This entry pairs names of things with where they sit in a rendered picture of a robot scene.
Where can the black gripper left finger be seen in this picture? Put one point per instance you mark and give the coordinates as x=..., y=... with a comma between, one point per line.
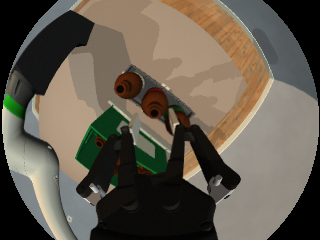
x=96, y=184

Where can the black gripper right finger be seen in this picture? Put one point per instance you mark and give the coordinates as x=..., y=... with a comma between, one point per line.
x=221, y=178

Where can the brown bottle with green label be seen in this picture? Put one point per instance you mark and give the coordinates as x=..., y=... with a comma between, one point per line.
x=179, y=114

